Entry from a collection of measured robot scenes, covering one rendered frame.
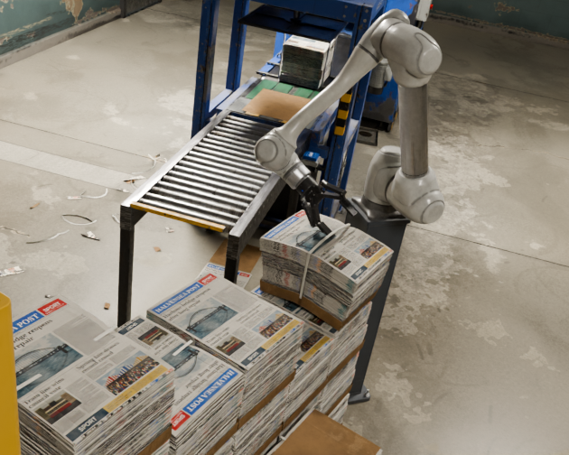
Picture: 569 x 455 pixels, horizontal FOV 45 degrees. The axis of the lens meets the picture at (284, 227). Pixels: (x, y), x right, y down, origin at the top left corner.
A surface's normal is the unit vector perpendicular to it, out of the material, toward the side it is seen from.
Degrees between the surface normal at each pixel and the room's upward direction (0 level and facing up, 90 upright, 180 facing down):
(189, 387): 1
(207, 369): 1
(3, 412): 90
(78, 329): 1
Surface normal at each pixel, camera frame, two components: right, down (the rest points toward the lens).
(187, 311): 0.15, -0.85
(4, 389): 0.83, 0.38
